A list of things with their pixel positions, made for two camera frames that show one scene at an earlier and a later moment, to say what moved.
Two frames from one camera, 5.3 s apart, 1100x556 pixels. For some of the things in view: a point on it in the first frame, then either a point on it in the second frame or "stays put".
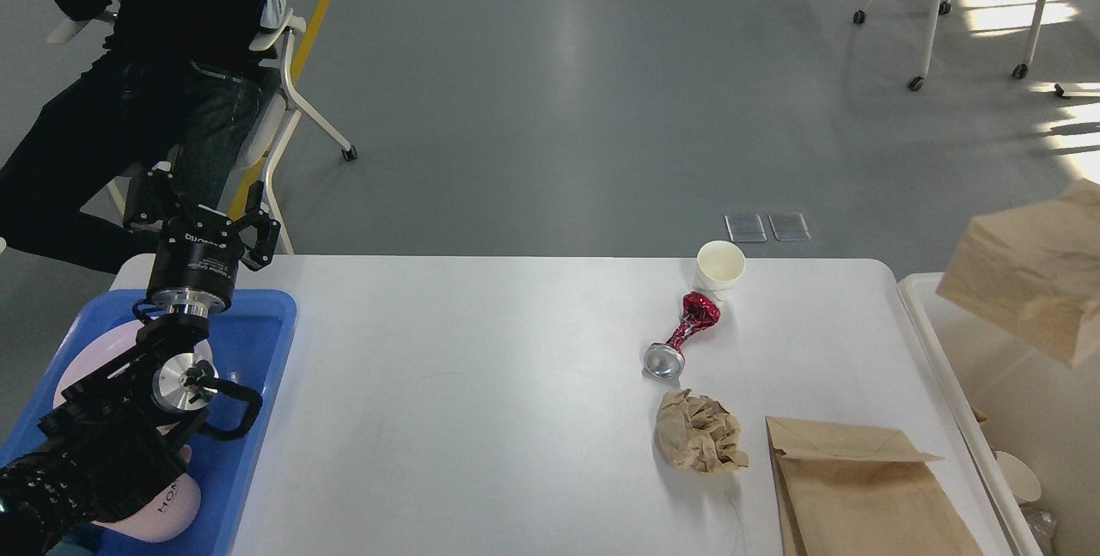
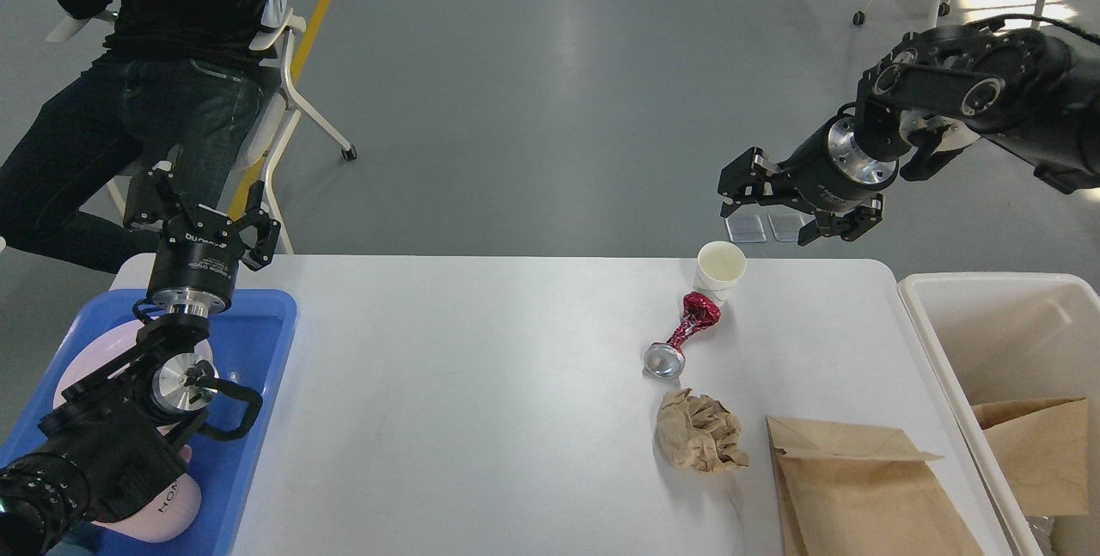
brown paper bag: (1034, 270) → (1041, 447)
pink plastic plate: (108, 345) stays put
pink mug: (170, 514) stays put
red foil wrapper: (699, 313) stays put
